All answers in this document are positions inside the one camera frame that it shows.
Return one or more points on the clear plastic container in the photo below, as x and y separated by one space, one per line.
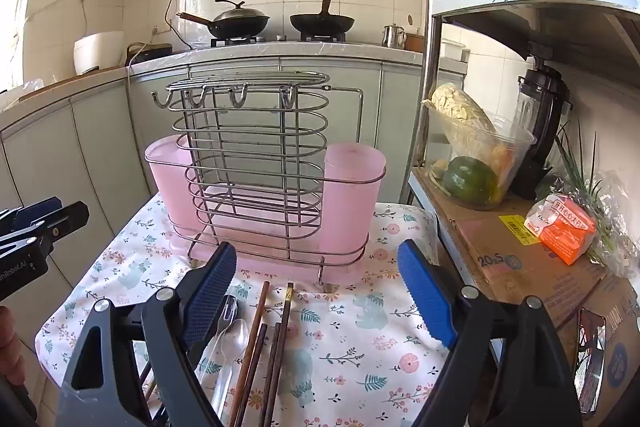
515 147

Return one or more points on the dark wok lid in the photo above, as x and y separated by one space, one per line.
240 14

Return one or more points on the steel kettle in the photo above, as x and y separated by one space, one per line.
393 37

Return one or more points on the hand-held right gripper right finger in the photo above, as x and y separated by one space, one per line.
427 292

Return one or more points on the green squash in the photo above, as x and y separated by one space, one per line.
467 182

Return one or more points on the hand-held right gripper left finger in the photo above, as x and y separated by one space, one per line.
210 297

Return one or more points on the dark gold-patterned chopstick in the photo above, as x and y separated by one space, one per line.
284 327

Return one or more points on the black blender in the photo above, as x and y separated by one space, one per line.
542 122

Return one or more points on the metal storage shelf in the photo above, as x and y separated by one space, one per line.
431 7

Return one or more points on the beige food bag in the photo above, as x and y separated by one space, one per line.
462 107

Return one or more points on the brown cardboard box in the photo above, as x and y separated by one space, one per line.
620 337

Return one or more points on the pink plastic utensil cup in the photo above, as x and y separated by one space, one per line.
165 187
350 207

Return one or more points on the dark brown chopstick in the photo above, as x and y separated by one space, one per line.
271 367

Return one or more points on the brown pot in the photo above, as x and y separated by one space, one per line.
414 43

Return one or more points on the flat cardboard box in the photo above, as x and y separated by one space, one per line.
500 267

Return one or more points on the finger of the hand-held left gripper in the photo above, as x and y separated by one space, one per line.
65 217
37 208

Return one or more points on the gas stove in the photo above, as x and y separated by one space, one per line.
277 40

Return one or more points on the white plastic container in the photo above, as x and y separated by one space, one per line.
452 51

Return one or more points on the metal spoon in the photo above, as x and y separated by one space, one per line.
235 342

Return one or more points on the orange vegetable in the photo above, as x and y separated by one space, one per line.
502 162

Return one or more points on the metal fork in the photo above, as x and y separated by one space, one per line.
222 322

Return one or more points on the white floral cloth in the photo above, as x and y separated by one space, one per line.
350 357

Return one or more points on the pink plastic drip tray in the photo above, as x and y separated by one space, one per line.
280 269

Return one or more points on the brown wooden chopstick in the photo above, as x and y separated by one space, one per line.
255 367
148 372
257 312

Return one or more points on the dark electric cooker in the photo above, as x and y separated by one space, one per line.
150 53

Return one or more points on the shiny foil packet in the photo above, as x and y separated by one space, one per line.
590 357

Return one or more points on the white rice cooker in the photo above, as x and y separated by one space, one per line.
98 52

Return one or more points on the grey kitchen base cabinets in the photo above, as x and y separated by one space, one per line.
75 147

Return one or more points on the orange food packet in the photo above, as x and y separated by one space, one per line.
560 232

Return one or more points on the person's left hand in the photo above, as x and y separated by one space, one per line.
10 347

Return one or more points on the green onions in plastic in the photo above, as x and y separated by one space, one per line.
607 207

